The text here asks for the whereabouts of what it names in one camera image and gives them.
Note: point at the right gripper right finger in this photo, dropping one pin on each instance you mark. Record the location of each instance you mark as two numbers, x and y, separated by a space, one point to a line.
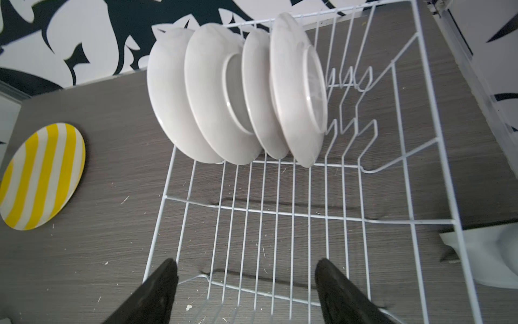
341 301

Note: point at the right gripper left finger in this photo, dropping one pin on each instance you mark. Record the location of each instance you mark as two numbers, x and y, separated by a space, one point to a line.
153 301

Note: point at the yellow white striped plate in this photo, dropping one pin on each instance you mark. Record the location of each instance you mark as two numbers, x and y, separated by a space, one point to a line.
42 176

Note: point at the green rimmed white plate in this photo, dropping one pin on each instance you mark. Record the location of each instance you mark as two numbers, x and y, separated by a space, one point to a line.
299 89

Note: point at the white plate leftmost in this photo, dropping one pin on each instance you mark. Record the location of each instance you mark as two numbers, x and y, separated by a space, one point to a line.
167 92

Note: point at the white wire dish rack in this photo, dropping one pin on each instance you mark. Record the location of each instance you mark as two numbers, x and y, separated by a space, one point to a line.
379 202

